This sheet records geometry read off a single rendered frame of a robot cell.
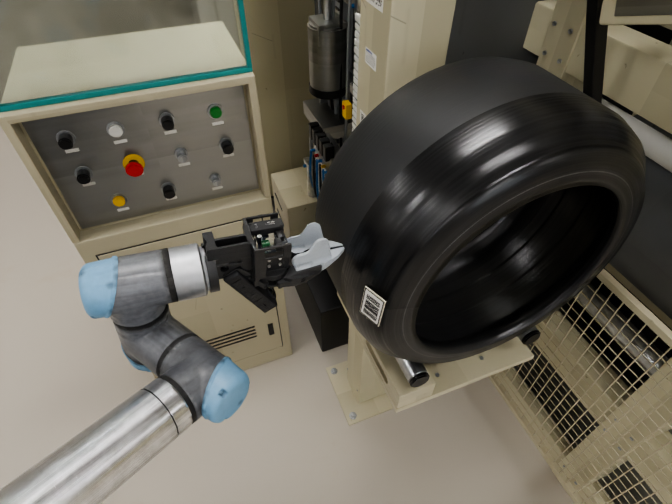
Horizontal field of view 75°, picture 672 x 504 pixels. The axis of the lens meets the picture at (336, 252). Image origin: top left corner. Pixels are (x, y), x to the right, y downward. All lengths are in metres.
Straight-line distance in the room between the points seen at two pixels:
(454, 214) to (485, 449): 1.43
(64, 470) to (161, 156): 0.87
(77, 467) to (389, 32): 0.76
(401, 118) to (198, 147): 0.70
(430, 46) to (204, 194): 0.76
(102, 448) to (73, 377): 1.70
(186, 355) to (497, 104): 0.54
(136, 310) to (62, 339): 1.79
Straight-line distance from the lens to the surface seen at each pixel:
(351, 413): 1.87
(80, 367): 2.28
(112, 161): 1.27
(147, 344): 0.66
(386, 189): 0.63
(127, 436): 0.57
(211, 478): 1.87
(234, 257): 0.61
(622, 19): 1.01
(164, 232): 1.35
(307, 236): 0.67
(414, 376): 0.94
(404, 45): 0.87
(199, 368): 0.61
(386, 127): 0.69
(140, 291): 0.61
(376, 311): 0.67
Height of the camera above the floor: 1.73
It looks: 46 degrees down
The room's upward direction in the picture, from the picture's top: straight up
